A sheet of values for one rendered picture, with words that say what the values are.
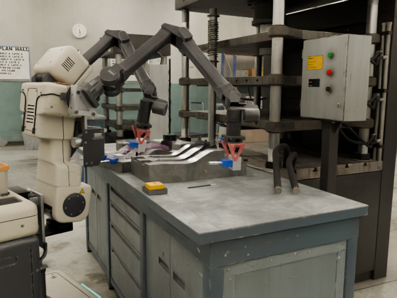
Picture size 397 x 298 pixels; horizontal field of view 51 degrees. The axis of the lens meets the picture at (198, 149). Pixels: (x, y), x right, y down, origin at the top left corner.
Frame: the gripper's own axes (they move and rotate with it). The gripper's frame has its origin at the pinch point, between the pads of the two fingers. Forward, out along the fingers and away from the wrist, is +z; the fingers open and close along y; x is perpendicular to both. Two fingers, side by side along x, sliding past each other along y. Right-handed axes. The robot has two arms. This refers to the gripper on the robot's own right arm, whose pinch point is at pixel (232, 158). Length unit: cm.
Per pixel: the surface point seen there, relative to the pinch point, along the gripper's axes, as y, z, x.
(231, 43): 106, -56, -43
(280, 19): 45, -63, -44
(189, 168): 24.9, 9.0, 10.0
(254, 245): -35.9, 21.9, 7.0
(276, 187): -6.5, 11.5, -17.0
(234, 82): 97, -31, -42
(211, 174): 26.3, 12.6, -0.9
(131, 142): 38, -2, 34
